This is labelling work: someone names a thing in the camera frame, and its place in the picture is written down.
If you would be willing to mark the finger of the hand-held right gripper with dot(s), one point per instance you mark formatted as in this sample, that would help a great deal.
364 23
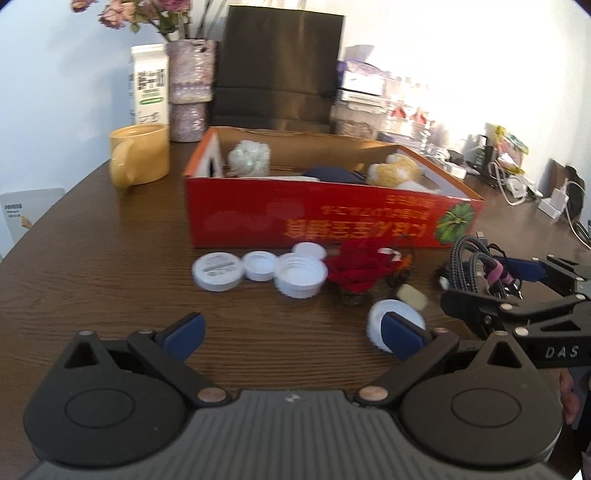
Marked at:
526 270
471 307

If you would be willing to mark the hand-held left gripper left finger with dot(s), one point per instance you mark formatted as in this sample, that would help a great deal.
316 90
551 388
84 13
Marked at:
184 334

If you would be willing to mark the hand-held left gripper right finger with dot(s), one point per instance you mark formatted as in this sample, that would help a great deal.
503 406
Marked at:
401 334

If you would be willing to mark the white round pad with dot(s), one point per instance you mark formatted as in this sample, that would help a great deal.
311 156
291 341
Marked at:
376 323

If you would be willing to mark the small cream plastic block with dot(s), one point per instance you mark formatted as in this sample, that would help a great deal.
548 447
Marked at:
411 296

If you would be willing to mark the white labelled lid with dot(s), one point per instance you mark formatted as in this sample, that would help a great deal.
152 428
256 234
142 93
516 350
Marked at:
217 271

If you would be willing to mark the red artificial rose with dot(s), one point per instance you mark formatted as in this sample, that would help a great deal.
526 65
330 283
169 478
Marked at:
358 267

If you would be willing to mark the large white threaded lid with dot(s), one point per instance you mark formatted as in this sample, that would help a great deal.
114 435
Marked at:
300 277

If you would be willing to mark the red cardboard box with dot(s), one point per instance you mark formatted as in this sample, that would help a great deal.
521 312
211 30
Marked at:
258 212

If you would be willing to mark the yellow white plush toy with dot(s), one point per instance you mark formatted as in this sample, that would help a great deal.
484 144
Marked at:
395 171

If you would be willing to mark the purple cloth pouch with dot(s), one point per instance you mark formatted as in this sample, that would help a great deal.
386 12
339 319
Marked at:
334 175

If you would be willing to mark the iridescent plastic bag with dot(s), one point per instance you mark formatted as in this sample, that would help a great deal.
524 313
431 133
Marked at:
249 157

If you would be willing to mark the person's right hand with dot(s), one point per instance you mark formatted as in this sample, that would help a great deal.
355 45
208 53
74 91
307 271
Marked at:
569 397

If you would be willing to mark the white charging dock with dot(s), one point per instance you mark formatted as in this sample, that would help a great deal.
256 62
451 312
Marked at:
554 205

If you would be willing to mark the black charger stand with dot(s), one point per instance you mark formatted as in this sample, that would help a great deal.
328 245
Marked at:
478 157

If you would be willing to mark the white charger block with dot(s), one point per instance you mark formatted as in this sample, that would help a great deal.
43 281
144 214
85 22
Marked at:
455 170

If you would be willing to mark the yellow green snack packet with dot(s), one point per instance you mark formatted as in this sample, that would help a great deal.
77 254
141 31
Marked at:
512 145

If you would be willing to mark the yellow ceramic mug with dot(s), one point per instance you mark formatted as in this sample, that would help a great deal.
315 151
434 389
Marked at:
147 154

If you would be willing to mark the pack of water bottles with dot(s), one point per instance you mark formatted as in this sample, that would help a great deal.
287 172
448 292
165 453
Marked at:
411 115

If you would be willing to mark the clear box of seeds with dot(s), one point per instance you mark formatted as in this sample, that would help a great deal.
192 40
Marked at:
355 122

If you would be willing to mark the flat white labelled box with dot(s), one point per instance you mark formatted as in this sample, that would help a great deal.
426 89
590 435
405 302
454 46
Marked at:
360 98

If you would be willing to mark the speckled purple vase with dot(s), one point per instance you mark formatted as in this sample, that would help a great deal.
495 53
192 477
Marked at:
191 92

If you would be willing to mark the white milk carton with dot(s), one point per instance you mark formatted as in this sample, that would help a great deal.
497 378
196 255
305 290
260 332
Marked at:
150 87

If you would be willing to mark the purple tissue pack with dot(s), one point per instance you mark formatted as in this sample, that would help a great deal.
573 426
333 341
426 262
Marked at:
364 74

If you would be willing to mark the black paper bag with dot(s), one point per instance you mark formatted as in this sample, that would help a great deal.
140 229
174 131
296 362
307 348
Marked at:
277 69

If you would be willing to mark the dried pink rose bouquet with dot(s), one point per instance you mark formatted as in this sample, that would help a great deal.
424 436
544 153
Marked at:
161 14

